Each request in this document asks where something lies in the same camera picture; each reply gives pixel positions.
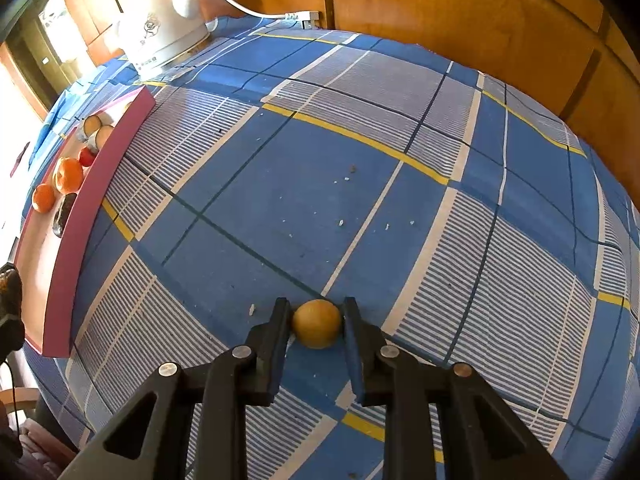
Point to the dark red cloth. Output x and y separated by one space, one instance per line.
20 157

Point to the small orange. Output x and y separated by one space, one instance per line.
43 196

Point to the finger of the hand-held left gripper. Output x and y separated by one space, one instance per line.
10 331

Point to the wooden glass door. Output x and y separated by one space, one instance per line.
35 45

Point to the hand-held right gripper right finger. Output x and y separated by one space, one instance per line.
356 360

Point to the dark brown seat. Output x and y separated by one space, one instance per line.
35 445

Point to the white power plug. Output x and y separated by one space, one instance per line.
305 18

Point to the blue plaid cloth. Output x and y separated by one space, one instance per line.
450 260

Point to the large orange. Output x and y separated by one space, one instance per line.
68 175

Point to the pink-edged white cardboard tray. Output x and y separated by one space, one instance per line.
70 270

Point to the wooden wardrobe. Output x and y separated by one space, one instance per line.
450 20

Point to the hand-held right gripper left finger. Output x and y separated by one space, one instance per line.
272 350

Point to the dark oblong pastry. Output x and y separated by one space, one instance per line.
64 216

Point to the cream cake slice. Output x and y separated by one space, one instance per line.
106 136

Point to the dark-skinned pale fruit piece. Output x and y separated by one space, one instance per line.
92 124

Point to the small tan round fruit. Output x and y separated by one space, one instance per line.
316 322

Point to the white ceramic electric kettle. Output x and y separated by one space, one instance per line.
160 35

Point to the red tomato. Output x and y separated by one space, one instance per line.
86 156

